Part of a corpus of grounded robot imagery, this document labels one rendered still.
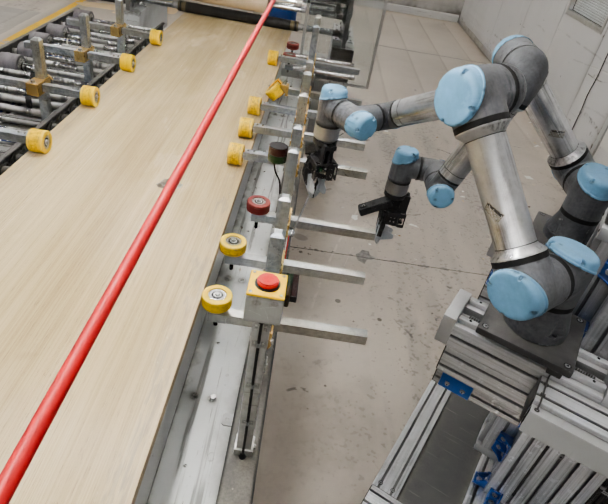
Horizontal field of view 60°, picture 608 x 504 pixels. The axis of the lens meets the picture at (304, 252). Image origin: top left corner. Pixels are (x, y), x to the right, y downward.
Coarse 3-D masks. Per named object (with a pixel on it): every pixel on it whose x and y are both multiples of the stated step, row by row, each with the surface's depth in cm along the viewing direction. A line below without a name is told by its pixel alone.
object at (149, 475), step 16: (256, 144) 264; (240, 192) 223; (192, 336) 152; (192, 352) 157; (176, 384) 137; (176, 400) 142; (160, 432) 125; (160, 448) 129; (144, 480) 115; (144, 496) 118
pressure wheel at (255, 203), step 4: (252, 196) 181; (256, 196) 182; (260, 196) 182; (264, 196) 183; (248, 200) 179; (252, 200) 180; (256, 200) 180; (260, 200) 179; (264, 200) 181; (268, 200) 181; (248, 204) 178; (252, 204) 177; (256, 204) 178; (260, 204) 179; (264, 204) 178; (268, 204) 179; (248, 208) 179; (252, 208) 178; (256, 208) 177; (260, 208) 177; (264, 208) 178; (268, 208) 179; (252, 212) 178; (256, 212) 178; (260, 212) 178; (264, 212) 179; (268, 212) 181; (256, 224) 185
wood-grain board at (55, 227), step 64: (192, 64) 281; (256, 64) 297; (64, 128) 202; (128, 128) 210; (192, 128) 219; (0, 192) 162; (64, 192) 167; (128, 192) 173; (192, 192) 179; (0, 256) 139; (64, 256) 143; (192, 256) 151; (0, 320) 122; (64, 320) 125; (128, 320) 128; (192, 320) 131; (0, 384) 108; (128, 384) 113; (0, 448) 98; (64, 448) 99; (128, 448) 101
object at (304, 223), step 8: (256, 216) 182; (264, 216) 181; (272, 216) 182; (296, 216) 184; (304, 224) 182; (312, 224) 182; (320, 224) 182; (328, 224) 183; (336, 224) 184; (344, 224) 185; (328, 232) 184; (336, 232) 184; (344, 232) 183; (352, 232) 183; (360, 232) 183; (368, 232) 183
